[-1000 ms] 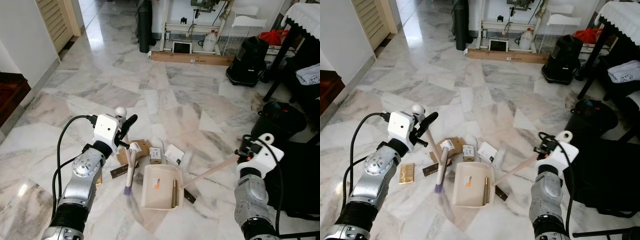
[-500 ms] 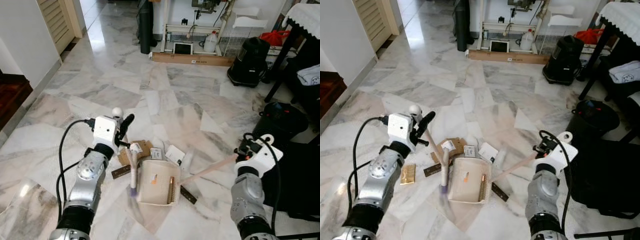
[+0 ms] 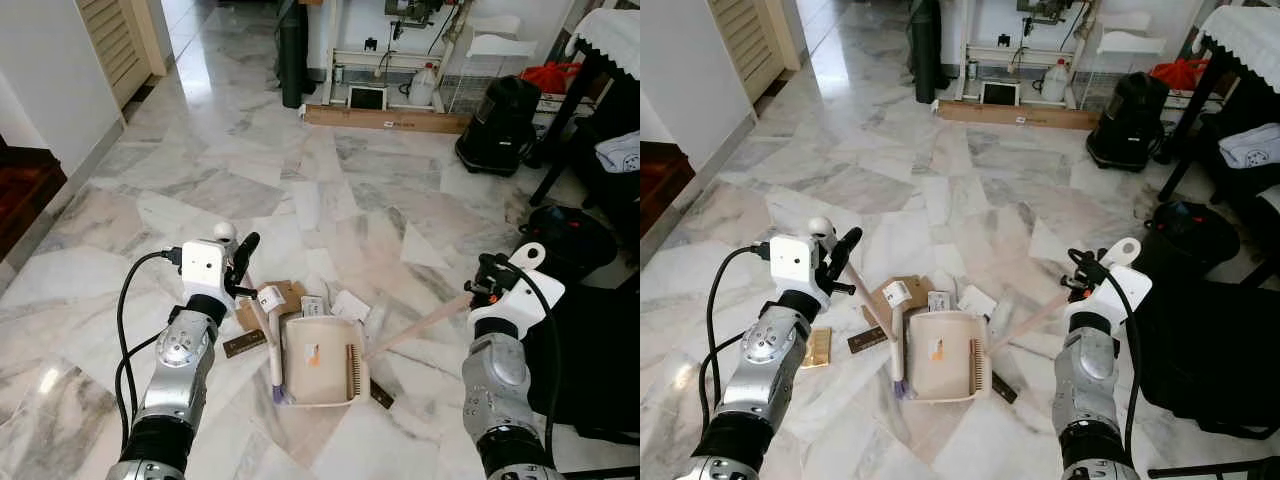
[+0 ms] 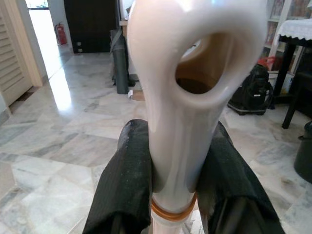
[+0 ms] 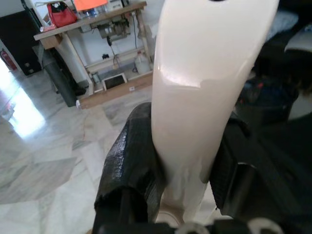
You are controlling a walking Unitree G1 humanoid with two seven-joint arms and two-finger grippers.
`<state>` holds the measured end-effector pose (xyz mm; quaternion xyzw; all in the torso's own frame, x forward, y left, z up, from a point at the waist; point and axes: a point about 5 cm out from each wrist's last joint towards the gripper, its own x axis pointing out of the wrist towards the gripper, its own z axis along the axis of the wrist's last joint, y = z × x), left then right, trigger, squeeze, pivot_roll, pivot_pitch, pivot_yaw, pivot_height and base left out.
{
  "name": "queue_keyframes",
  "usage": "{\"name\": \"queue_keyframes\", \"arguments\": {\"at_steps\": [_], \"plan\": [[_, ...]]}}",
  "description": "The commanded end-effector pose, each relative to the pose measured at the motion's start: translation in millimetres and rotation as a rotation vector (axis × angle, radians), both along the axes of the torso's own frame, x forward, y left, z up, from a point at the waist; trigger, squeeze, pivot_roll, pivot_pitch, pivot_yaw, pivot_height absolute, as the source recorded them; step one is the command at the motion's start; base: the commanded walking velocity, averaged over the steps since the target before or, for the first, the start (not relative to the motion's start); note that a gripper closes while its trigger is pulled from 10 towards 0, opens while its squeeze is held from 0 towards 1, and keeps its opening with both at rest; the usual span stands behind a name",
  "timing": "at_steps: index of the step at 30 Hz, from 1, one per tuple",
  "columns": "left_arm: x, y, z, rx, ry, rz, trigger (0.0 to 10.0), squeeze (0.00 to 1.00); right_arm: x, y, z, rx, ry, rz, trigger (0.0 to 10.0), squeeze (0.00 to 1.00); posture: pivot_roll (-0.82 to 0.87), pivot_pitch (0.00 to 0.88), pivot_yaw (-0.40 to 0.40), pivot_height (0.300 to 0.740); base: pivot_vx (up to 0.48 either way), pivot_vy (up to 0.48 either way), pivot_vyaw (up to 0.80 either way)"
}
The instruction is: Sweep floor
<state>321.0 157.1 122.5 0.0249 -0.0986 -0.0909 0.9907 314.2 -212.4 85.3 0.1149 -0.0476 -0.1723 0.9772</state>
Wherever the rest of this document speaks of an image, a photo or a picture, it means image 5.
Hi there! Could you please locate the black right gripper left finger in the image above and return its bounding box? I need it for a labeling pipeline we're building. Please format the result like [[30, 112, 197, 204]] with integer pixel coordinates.
[[94, 101, 169, 229]]

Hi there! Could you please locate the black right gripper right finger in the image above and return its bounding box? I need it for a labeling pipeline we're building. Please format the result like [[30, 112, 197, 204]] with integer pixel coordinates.
[[209, 116, 259, 217]]

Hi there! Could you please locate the white framed tablet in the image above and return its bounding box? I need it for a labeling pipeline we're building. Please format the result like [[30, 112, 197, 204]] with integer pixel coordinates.
[[102, 74, 128, 90]]

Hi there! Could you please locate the white plastic jug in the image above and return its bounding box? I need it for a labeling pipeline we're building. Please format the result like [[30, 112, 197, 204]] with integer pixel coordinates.
[[135, 51, 150, 74]]

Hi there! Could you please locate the black rolled mat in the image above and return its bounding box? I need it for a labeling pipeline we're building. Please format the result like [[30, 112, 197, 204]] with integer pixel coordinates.
[[40, 47, 78, 108]]

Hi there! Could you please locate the grey sewing machine motor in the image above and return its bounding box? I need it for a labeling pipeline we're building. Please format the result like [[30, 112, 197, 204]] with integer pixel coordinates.
[[97, 20, 130, 39]]

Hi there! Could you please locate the wooden sewing workbench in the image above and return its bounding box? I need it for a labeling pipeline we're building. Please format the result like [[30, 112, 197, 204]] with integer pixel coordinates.
[[33, 1, 156, 109]]

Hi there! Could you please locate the pale grey rounded object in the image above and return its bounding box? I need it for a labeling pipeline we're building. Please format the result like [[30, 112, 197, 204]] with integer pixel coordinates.
[[284, 31, 312, 57]]

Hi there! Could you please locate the red handbag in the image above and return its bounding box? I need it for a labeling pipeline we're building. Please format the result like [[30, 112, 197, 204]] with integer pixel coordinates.
[[47, 2, 78, 28]]

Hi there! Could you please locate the orange cloth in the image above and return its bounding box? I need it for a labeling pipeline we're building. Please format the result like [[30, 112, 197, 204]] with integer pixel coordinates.
[[74, 0, 109, 12]]

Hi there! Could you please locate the red fire extinguisher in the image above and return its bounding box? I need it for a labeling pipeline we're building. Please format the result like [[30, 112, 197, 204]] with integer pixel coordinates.
[[0, 48, 18, 71]]

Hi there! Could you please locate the black cabinet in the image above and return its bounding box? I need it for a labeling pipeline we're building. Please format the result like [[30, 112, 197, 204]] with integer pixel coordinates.
[[0, 11, 43, 76]]

